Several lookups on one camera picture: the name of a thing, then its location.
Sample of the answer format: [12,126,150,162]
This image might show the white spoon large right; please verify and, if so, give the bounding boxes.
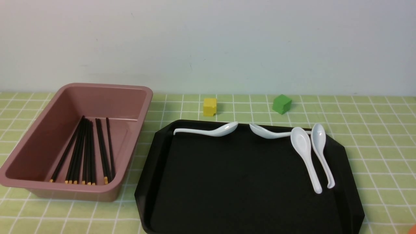
[290,127,322,194]

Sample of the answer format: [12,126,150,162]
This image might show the yellow wooden cube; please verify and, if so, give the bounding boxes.
[202,98,217,117]

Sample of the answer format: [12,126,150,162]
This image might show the green wooden cube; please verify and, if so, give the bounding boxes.
[272,94,292,115]

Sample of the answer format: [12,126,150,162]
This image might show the white spoon top middle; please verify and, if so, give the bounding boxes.
[249,123,312,139]

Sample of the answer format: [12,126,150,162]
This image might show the white spoon far left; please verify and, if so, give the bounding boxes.
[173,122,239,137]

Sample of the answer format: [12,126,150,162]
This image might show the pink rectangular plastic bin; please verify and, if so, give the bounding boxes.
[1,83,153,202]

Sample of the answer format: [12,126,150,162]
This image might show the black plastic serving tray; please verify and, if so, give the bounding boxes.
[134,120,365,234]

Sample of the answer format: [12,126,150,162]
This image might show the white spoon far right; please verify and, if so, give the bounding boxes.
[310,123,335,189]

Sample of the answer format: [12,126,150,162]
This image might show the orange object at corner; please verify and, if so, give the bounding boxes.
[408,225,416,234]

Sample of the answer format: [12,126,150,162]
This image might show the black chopstick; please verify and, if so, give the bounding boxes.
[72,118,86,184]
[95,118,109,185]
[49,115,85,183]
[82,119,89,185]
[89,121,96,185]
[65,115,85,184]
[95,118,112,185]
[68,116,86,184]
[106,117,116,180]

